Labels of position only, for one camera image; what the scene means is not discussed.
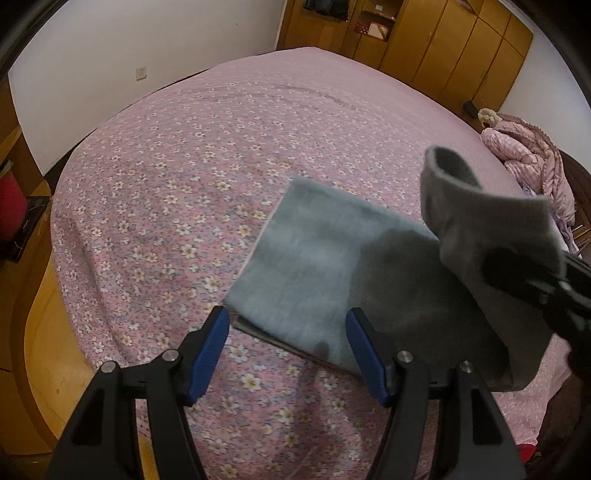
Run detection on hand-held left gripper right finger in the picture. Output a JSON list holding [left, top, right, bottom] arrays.
[[345, 307, 529, 480]]

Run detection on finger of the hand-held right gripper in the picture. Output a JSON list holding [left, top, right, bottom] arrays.
[[480, 247, 566, 308], [561, 251, 591, 282]]

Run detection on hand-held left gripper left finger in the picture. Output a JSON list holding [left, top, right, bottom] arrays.
[[46, 305, 230, 480]]

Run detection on grey-green pants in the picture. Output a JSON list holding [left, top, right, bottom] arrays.
[[224, 145, 571, 392]]

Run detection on dark wooden headboard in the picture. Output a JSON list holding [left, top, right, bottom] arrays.
[[558, 150, 591, 259]]

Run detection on pink quilt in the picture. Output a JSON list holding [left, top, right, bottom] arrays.
[[481, 113, 578, 227]]

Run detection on pink floral bed sheet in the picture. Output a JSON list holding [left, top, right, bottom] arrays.
[[48, 46, 578, 480]]

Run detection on wooden wardrobe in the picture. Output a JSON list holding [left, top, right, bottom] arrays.
[[277, 0, 534, 109]]

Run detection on red container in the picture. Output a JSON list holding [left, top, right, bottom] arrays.
[[0, 161, 26, 243]]

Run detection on wooden side cabinet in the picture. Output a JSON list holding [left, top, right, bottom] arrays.
[[0, 80, 54, 462]]

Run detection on red box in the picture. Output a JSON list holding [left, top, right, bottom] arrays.
[[355, 13, 393, 41]]

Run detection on dark hanging jacket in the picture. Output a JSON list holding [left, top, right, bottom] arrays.
[[302, 0, 349, 20]]

